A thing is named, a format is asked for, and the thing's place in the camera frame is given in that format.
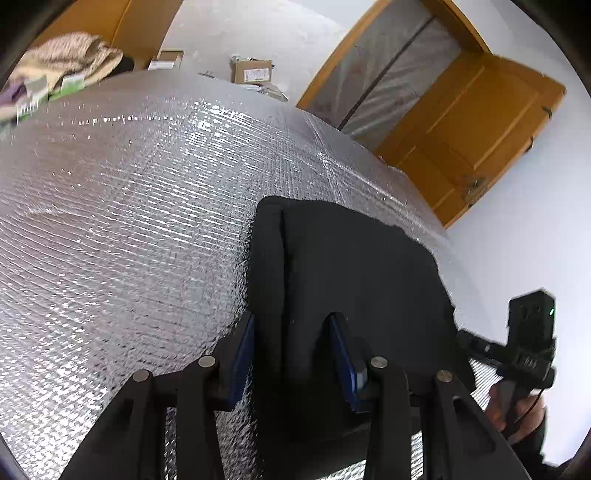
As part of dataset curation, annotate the beige floral blanket pile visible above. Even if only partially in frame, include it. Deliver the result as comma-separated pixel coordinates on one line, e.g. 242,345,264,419
9,32,124,93

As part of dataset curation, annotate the brown cardboard box with label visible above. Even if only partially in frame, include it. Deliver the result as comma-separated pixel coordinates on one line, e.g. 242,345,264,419
231,58,273,85

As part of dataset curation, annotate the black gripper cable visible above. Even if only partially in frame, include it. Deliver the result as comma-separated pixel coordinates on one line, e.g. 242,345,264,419
507,386,547,430

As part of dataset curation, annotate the translucent plastic door curtain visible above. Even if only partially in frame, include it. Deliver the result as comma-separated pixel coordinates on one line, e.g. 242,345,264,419
304,1,461,151

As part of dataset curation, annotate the green white carton box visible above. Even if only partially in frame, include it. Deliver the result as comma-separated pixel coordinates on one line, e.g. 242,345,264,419
16,75,49,123

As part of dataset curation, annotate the person's right black sleeve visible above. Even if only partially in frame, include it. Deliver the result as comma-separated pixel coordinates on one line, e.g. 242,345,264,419
512,418,570,480

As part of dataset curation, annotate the black garment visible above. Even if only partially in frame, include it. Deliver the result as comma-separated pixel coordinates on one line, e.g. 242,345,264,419
249,196,475,471

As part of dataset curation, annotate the orange wooden wardrobe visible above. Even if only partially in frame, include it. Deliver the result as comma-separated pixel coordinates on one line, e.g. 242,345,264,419
31,0,182,70

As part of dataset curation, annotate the purple folded cloth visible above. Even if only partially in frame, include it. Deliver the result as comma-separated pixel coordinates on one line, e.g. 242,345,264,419
0,78,27,106

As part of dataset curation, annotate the white small cardboard box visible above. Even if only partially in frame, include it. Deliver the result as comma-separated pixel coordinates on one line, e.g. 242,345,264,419
147,50,184,70

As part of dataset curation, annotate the orange wooden door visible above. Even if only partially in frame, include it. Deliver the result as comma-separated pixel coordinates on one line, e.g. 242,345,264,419
376,52,566,227

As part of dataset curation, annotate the person's right hand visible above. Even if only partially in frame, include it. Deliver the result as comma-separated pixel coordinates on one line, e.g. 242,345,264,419
485,384,545,444

